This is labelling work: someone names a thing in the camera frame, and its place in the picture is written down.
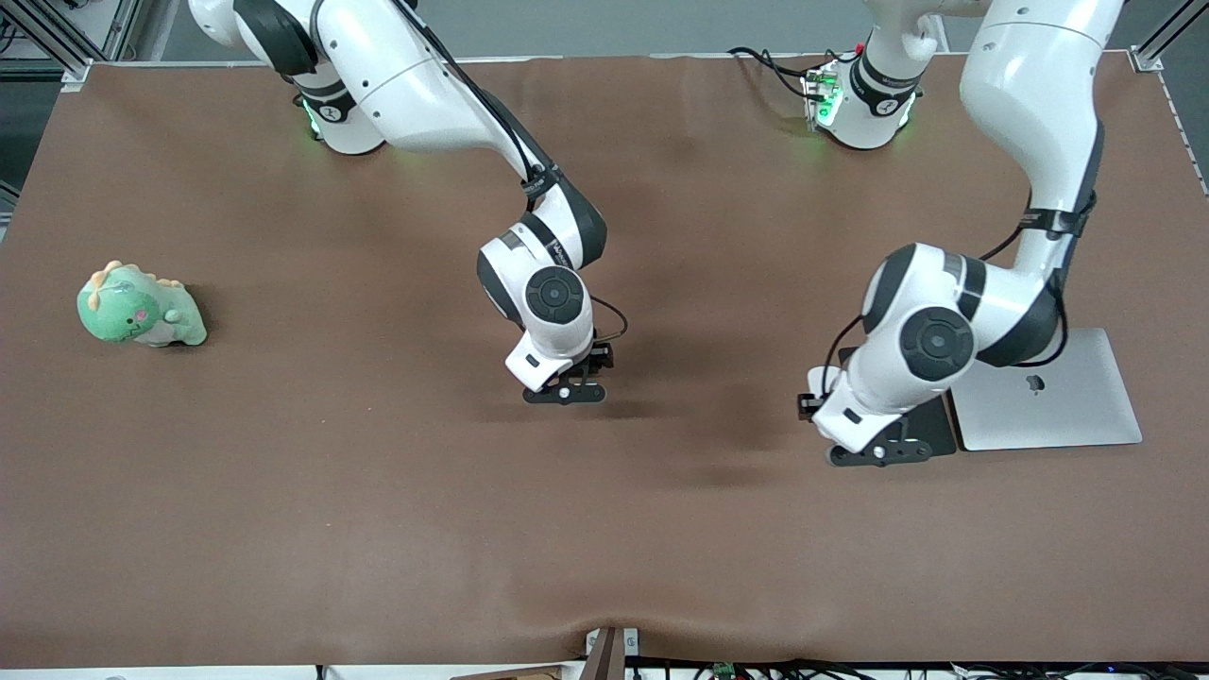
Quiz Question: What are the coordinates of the grey table edge bracket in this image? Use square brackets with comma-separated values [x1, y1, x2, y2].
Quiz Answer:
[585, 626, 640, 680]

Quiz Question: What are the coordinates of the black left base cable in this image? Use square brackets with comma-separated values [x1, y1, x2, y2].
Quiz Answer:
[727, 45, 815, 101]

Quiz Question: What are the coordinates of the aluminium frame profile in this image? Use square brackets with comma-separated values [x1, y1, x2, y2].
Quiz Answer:
[0, 0, 143, 92]
[1129, 0, 1209, 75]

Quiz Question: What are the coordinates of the brown table cover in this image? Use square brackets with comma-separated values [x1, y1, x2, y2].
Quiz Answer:
[0, 52, 1209, 668]

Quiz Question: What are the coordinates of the green dinosaur plush toy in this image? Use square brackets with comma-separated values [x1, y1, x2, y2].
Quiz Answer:
[77, 261, 208, 349]

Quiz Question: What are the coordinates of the black mouse pad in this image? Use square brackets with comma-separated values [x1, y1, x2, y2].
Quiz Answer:
[838, 345, 958, 457]

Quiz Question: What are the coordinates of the silver closed laptop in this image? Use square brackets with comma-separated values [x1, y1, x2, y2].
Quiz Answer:
[948, 328, 1144, 452]

